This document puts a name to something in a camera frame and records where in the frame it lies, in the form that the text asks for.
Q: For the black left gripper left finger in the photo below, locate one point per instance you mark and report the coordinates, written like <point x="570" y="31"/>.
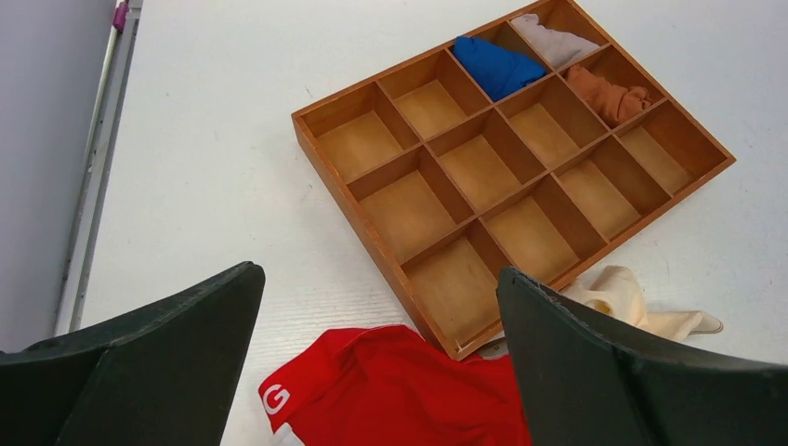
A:
<point x="162" y="374"/>

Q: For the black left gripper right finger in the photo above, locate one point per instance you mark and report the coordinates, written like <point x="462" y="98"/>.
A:
<point x="585" y="378"/>

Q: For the cream beige underwear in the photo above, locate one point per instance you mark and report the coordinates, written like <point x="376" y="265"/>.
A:
<point x="617" y="293"/>

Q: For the red underwear white band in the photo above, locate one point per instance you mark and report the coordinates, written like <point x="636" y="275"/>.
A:
<point x="388" y="386"/>

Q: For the orange-brown rolled underwear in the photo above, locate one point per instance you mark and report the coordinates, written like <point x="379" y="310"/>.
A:
<point x="614" y="104"/>

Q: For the blue rolled underwear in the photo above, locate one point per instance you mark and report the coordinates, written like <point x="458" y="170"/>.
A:
<point x="498" y="72"/>

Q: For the wooden compartment tray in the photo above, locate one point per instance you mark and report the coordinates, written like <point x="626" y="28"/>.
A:
<point x="445" y="186"/>

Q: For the aluminium table edge rail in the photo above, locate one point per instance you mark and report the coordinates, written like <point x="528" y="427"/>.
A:
<point x="98" y="164"/>

